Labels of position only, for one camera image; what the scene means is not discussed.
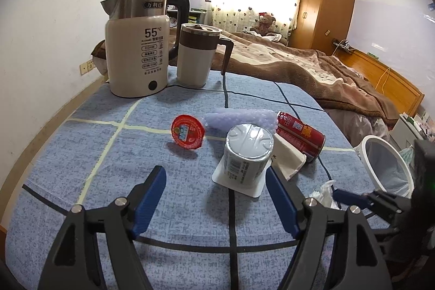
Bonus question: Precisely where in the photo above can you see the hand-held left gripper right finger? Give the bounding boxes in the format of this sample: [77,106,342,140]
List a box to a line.
[266,167,390,290]

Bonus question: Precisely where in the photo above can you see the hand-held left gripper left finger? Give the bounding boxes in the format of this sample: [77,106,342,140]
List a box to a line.
[37,165,167,290]

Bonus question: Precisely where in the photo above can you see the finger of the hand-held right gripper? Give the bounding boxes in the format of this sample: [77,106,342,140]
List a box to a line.
[333,189,412,236]

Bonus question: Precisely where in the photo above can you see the white tissue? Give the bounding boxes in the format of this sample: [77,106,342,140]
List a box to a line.
[307,180,341,210]

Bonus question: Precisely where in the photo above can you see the white round trash bin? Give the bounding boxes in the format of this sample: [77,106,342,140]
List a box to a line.
[353,135,416,199]

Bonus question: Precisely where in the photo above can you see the white paper packet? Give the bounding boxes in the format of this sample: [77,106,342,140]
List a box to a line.
[270,133,306,181]

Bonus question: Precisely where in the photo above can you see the grey bin liner bag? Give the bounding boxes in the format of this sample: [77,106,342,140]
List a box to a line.
[368,140,414,193]

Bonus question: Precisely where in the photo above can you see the grey white yogurt cup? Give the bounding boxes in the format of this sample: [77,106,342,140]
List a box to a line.
[211,123,274,198]

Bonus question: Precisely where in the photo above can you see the red drink can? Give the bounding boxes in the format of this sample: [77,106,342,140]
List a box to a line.
[276,111,326,163]

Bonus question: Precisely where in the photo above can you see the red round foil lid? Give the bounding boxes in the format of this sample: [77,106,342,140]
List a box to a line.
[171,114,207,150]

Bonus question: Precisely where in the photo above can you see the bubble wrap roll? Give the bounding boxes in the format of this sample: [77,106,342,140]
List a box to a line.
[203,107,279,135]

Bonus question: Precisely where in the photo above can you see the blue checked tablecloth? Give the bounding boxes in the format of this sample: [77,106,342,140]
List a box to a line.
[5,66,391,290]

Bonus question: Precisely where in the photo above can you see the pink bed sheet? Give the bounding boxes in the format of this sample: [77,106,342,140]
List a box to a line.
[326,108,391,148]

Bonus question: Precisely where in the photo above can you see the white nightstand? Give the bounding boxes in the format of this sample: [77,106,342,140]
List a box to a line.
[396,113,425,145]

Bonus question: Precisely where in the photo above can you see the pile of small boxes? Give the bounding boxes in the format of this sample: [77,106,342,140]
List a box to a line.
[413,110,435,143]

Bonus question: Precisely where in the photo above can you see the wooden bed headboard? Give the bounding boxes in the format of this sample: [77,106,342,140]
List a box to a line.
[335,47,425,117]

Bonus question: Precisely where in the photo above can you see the brown patterned bed blanket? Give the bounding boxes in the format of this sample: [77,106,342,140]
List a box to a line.
[92,28,400,123]

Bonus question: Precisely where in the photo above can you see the white brown lidded mug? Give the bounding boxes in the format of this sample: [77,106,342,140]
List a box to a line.
[176,23,234,89]

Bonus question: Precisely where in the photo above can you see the white steel electric kettle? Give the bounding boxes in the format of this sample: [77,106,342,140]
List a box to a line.
[100,0,191,98]

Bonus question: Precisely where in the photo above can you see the headboard shelf with chargers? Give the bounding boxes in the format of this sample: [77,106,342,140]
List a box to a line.
[332,38,353,53]

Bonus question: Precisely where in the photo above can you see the white clothes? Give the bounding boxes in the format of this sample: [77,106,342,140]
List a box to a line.
[250,32,288,45]

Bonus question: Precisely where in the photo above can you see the brown teddy bear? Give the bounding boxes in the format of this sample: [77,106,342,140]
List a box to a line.
[250,13,276,37]

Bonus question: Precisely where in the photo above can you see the cluttered small desk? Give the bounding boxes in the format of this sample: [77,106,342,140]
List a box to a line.
[188,8,209,26]

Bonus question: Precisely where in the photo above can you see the wooden wardrobe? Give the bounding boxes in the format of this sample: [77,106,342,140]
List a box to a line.
[289,0,358,54]

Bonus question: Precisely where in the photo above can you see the yellow cable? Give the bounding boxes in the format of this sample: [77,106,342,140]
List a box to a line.
[375,67,392,89]

